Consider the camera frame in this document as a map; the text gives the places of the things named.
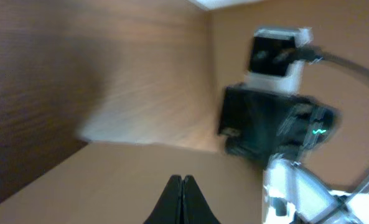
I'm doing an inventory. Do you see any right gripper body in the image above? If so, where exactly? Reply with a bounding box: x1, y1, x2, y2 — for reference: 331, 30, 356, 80
217, 84, 340, 167

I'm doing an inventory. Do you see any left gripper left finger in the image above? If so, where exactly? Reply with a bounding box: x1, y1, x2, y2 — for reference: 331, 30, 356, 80
144, 175, 182, 224

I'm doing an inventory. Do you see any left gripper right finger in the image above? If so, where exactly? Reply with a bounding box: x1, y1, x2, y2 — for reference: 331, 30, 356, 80
182, 175, 220, 224

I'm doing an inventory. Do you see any brown cardboard box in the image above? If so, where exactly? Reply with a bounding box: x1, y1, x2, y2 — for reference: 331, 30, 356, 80
0, 1, 369, 223

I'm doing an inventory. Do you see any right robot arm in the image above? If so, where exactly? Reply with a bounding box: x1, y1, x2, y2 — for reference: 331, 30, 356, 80
218, 85, 369, 223

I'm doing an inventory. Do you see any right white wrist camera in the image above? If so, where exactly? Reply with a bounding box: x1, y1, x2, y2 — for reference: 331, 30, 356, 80
245, 27, 313, 95

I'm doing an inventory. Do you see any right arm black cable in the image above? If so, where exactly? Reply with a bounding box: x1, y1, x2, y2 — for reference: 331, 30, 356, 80
289, 45, 369, 94

